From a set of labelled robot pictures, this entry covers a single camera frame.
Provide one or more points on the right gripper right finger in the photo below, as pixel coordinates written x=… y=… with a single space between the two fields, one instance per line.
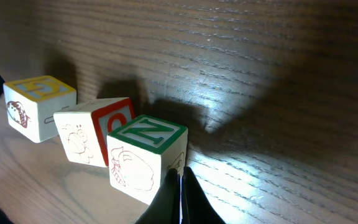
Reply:
x=196 y=208

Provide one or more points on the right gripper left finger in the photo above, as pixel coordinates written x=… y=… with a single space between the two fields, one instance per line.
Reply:
x=165 y=207

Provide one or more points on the apple block blue side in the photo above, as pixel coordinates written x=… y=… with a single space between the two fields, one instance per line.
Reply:
x=31 y=103

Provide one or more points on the white block red side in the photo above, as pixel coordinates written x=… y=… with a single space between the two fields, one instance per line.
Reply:
x=141 y=152

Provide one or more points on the white block blue side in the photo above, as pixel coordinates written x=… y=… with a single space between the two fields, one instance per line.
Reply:
x=83 y=128

